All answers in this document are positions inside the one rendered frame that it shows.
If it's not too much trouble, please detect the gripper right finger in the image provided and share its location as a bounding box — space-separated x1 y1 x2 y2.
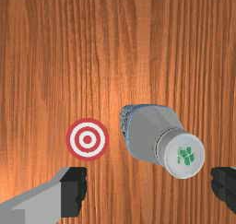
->
210 166 236 216

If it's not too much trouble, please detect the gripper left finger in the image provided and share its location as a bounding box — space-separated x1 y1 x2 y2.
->
0 166 88 224

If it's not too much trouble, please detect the clear bottle with white cap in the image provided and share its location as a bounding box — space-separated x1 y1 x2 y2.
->
119 103 206 180

